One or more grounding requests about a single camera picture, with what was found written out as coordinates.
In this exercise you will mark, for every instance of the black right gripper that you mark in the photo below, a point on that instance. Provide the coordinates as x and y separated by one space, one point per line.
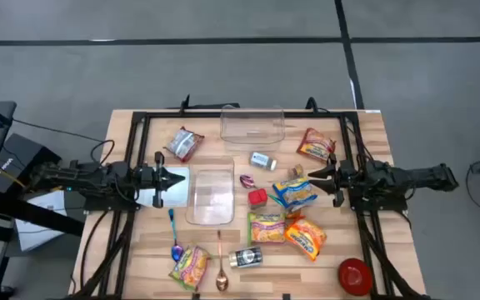
348 177

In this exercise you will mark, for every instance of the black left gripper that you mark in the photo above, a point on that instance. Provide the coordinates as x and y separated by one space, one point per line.
158 183

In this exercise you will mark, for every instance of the small cork-stoppered glass jar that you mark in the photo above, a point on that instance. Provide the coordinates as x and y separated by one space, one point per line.
296 171

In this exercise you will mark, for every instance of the orange ramen packet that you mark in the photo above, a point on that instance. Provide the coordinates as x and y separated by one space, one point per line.
315 146
306 238

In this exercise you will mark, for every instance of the blue ramen packet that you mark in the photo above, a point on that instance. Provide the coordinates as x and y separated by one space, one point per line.
294 192

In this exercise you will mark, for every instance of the red and clear snack packet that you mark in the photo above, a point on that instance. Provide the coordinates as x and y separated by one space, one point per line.
184 144

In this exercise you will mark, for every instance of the white-capped bagel seasoning jar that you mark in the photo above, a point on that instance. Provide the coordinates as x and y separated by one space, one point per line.
261 160

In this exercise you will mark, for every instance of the small red box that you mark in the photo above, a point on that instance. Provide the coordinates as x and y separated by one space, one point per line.
258 198

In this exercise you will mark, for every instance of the blue iridescent spoon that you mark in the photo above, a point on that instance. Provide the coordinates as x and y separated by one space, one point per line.
176 252

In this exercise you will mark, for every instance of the pink and green ramen packet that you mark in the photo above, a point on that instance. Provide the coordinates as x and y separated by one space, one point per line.
267 228
190 266

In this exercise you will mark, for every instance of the gold-lidded seasoning jar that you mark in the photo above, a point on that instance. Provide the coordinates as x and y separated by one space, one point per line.
246 257

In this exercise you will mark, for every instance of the copper metal spoon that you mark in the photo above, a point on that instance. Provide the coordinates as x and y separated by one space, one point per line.
222 283

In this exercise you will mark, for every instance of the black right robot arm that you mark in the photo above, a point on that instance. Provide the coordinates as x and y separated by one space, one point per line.
411 179

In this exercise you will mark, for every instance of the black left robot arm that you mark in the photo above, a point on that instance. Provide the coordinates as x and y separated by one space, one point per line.
90 179

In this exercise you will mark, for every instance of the white plastic tray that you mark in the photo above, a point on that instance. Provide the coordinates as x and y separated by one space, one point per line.
179 196

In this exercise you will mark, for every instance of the narrow clear plastic bin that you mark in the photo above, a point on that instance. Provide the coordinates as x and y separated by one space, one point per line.
211 196

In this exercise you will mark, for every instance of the wide clear plastic bin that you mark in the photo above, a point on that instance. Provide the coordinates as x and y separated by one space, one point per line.
252 125

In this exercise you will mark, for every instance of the red and black bowl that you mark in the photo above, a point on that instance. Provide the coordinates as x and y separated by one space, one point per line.
355 277

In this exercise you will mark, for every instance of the white paper sheet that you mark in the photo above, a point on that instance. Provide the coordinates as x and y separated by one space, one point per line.
36 229

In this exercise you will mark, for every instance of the black equipment box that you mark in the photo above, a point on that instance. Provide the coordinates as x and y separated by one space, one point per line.
23 154

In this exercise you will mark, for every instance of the black metal table frame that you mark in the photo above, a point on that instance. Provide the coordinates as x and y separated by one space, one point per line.
173 114

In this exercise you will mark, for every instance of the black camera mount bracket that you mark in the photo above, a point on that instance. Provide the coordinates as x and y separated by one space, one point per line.
286 296
196 296

